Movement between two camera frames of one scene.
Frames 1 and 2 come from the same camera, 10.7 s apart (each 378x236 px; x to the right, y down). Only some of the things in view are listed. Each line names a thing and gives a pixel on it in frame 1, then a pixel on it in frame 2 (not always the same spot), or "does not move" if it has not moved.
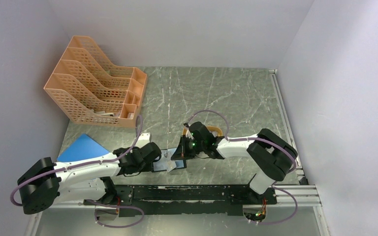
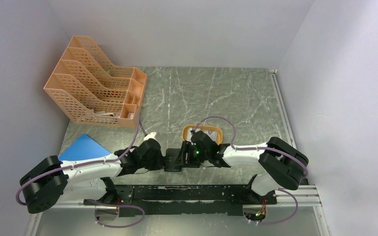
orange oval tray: [208, 127] does not move
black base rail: [200, 200] does not move
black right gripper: [181, 152] -> [187, 147]
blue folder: [83, 147] does not move
